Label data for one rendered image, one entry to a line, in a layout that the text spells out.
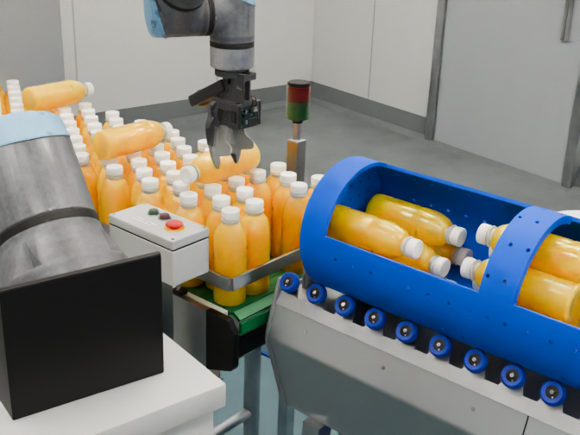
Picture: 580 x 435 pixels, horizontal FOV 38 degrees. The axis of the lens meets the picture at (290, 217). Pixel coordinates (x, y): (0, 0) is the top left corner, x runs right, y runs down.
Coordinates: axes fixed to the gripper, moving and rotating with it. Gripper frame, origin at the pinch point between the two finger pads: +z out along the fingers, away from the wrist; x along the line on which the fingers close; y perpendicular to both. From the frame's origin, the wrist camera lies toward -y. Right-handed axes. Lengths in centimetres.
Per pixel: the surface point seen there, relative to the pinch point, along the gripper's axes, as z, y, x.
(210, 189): 8.9, -6.0, 1.5
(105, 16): 37, -357, 242
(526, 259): 1, 70, 2
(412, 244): 7.5, 45.3, 5.4
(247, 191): 8.7, 0.9, 6.3
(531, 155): 105, -98, 377
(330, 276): 17.1, 30.8, -0.7
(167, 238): 10.2, 5.7, -21.6
